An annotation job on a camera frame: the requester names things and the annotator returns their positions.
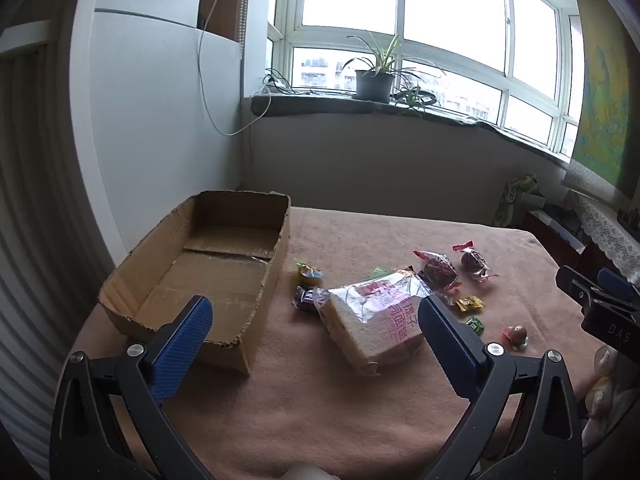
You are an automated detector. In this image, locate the yellow-blue wrapped candy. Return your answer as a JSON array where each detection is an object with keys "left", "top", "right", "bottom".
[{"left": 294, "top": 259, "right": 325, "bottom": 286}]

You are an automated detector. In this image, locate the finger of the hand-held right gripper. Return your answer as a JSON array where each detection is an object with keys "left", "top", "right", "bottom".
[
  {"left": 597, "top": 267, "right": 640, "bottom": 307},
  {"left": 556, "top": 265, "right": 608, "bottom": 311}
]

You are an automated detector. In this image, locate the green patterned bag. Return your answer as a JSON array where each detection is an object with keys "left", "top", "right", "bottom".
[{"left": 492, "top": 172, "right": 546, "bottom": 228}]

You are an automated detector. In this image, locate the dark wooden sideboard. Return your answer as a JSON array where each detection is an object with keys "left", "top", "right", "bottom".
[{"left": 520, "top": 202, "right": 626, "bottom": 286}]

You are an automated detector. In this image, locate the white power strip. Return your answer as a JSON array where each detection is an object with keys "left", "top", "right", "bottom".
[{"left": 257, "top": 75, "right": 296, "bottom": 96}]

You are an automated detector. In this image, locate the small spider plant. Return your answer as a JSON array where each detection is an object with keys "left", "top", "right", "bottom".
[{"left": 392, "top": 82, "right": 441, "bottom": 111}]

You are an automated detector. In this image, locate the potted spider plant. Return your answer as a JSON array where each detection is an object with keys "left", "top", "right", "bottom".
[{"left": 342, "top": 34, "right": 446, "bottom": 103}]

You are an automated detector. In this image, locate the white slatted panel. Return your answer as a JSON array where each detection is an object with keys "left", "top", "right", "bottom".
[{"left": 0, "top": 20, "right": 116, "bottom": 461}]

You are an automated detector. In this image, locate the white cable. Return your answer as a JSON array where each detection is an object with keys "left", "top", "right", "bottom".
[{"left": 197, "top": 0, "right": 273, "bottom": 137}]

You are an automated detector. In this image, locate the white cabinet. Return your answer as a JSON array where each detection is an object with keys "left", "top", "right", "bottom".
[{"left": 70, "top": 0, "right": 246, "bottom": 271}]

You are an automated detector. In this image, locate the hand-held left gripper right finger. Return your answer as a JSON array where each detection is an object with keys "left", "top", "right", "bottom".
[{"left": 417, "top": 295, "right": 586, "bottom": 480}]

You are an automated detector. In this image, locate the white lace cloth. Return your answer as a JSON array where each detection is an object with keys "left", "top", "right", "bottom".
[{"left": 570, "top": 192, "right": 640, "bottom": 281}]

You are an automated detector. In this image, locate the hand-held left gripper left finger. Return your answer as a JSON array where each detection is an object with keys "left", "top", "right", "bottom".
[{"left": 50, "top": 295, "right": 216, "bottom": 480}]

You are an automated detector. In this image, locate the brown chocolate bar blue lettering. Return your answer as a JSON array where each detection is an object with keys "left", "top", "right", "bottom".
[{"left": 292, "top": 285, "right": 331, "bottom": 313}]

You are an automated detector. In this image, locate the cardboard box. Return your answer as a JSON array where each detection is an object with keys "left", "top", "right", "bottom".
[{"left": 97, "top": 189, "right": 292, "bottom": 376}]

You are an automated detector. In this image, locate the clear-wrapped sliced bread loaf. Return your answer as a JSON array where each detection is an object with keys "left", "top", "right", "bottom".
[{"left": 317, "top": 267, "right": 437, "bottom": 378}]

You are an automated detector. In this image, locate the red-trimmed dark pastry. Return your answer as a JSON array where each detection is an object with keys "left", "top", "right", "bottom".
[
  {"left": 452, "top": 241, "right": 499, "bottom": 283},
  {"left": 412, "top": 249, "right": 463, "bottom": 292}
]

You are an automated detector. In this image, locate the yellow wall poster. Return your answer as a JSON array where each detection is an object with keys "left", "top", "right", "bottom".
[{"left": 562, "top": 0, "right": 640, "bottom": 201}]

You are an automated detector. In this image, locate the clear-wrapped round candy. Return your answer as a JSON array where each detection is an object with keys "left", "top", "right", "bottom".
[{"left": 501, "top": 325, "right": 530, "bottom": 351}]

